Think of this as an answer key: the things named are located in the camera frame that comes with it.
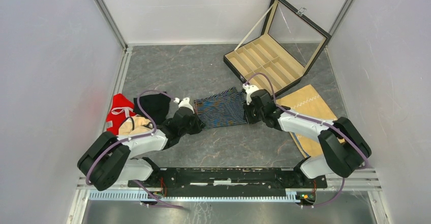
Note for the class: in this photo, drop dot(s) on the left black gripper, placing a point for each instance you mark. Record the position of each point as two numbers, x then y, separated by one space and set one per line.
198 125

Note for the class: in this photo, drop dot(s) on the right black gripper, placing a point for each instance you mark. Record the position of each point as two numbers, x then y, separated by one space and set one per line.
249 119

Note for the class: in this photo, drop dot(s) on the blue striped boxer shorts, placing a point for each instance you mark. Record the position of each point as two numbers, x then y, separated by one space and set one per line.
222 109

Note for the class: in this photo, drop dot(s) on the black underwear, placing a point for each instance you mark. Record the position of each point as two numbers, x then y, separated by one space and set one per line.
155 105

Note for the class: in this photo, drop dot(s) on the black compartment box glass lid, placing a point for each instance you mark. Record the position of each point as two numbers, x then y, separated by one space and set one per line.
280 48

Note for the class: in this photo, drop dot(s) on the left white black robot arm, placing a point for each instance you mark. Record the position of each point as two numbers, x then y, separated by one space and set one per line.
112 158

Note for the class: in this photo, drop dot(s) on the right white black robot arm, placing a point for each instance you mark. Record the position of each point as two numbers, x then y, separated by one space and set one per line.
343 148

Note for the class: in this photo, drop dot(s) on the beige underwear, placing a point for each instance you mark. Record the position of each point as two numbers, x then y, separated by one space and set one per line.
135 125

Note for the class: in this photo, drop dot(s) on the red underwear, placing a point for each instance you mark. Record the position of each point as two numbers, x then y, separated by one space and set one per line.
120 110

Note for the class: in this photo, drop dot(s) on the tan cloth mat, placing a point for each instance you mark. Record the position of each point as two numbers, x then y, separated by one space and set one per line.
307 101

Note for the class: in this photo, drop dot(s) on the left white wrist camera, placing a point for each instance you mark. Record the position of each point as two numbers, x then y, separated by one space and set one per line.
184 103

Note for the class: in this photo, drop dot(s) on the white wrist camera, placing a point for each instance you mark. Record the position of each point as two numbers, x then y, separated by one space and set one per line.
249 90
184 103

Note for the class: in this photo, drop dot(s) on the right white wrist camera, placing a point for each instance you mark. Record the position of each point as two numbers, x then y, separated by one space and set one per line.
249 90

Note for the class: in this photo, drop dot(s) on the white cable tray strip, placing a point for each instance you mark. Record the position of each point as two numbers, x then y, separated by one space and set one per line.
142 196

